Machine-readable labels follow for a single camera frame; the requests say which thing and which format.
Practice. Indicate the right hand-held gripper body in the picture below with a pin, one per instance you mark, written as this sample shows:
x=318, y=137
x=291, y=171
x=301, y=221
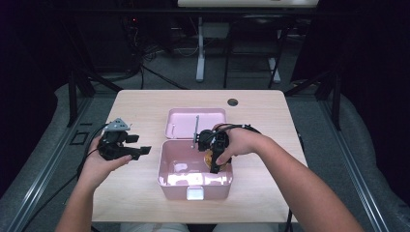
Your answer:
x=206, y=140

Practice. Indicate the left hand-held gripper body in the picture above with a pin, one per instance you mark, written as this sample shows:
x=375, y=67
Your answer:
x=112, y=150

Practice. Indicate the round orange snack packet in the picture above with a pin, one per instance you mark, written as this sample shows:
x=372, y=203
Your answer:
x=208, y=158

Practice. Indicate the person's left hand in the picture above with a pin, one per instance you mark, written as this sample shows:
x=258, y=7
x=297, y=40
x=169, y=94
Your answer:
x=95, y=170

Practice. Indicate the person's right hand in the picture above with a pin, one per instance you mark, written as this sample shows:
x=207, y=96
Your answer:
x=245, y=141

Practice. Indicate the black metal stand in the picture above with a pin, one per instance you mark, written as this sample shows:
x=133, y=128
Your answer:
x=336, y=103
x=72, y=96

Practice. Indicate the white desk leg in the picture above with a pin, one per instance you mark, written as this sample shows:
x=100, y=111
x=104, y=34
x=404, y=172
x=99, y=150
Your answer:
x=274, y=71
x=200, y=48

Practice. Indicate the black chair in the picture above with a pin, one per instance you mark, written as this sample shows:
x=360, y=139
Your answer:
x=257, y=19

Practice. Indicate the white background desk top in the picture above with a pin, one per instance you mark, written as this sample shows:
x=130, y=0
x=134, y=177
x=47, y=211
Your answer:
x=245, y=2

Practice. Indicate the grey floor rail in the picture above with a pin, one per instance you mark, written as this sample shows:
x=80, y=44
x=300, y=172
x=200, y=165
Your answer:
x=45, y=174
x=357, y=180

